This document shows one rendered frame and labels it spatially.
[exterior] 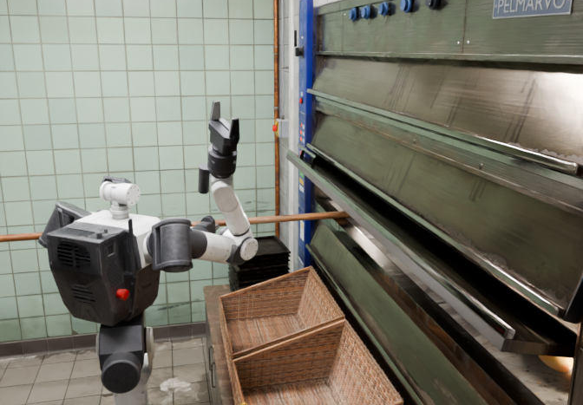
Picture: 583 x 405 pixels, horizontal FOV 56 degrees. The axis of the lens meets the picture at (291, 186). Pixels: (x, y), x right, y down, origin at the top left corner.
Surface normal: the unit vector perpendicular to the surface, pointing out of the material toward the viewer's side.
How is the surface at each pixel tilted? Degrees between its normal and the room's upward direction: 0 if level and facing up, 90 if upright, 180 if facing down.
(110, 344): 45
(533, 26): 90
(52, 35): 90
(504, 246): 70
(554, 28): 90
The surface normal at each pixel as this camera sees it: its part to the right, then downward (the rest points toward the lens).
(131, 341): 0.15, -0.52
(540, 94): -0.92, -0.28
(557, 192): -0.98, 0.05
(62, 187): 0.22, 0.24
